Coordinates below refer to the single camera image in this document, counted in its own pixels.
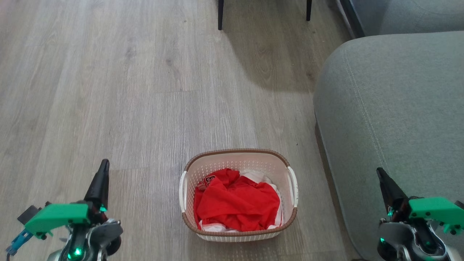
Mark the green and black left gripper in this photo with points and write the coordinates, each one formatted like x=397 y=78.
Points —
x=58 y=215

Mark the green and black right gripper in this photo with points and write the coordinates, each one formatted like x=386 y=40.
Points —
x=435 y=209

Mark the white laundry basket brown rim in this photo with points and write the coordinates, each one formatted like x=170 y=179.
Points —
x=237 y=159

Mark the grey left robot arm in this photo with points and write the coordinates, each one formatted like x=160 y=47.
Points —
x=98 y=235

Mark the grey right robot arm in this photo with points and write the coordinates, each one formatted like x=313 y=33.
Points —
x=398 y=239

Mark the red jersey garment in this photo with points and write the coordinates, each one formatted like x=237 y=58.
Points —
x=235 y=203

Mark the grey fabric sofa cushion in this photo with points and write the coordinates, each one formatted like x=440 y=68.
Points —
x=417 y=14

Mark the black chair leg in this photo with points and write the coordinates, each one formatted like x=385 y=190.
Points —
x=220 y=14
x=309 y=10

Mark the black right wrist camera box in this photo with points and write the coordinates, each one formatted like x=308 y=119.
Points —
x=460 y=204

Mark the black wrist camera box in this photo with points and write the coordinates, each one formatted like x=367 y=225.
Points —
x=29 y=214
x=460 y=204

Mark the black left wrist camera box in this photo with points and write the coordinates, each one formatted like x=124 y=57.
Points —
x=29 y=214

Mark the dark sofa base frame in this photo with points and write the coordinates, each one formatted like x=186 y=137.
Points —
x=351 y=18

